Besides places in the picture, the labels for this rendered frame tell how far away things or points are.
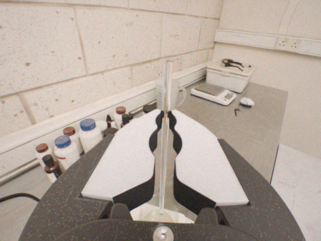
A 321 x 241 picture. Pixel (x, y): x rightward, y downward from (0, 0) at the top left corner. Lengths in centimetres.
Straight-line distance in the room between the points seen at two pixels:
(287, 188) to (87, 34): 83
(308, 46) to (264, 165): 100
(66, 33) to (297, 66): 145
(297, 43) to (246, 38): 34
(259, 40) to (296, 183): 108
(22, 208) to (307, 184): 84
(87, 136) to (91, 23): 39
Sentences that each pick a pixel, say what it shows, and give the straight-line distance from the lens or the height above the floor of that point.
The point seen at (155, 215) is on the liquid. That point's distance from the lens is 32.
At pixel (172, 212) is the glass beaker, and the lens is 31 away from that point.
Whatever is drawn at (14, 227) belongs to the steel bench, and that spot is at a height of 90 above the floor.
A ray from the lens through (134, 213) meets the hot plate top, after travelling 36.
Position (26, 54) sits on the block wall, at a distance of 60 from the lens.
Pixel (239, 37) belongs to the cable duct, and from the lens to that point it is 151.
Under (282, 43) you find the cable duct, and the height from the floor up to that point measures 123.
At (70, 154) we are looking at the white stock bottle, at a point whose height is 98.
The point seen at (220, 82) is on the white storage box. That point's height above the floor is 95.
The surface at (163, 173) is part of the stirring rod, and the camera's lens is 17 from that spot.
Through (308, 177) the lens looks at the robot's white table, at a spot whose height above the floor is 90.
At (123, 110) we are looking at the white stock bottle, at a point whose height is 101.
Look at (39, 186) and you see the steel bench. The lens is 59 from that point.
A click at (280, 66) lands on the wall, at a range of 153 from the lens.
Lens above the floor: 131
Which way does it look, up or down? 33 degrees down
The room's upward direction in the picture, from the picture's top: 3 degrees clockwise
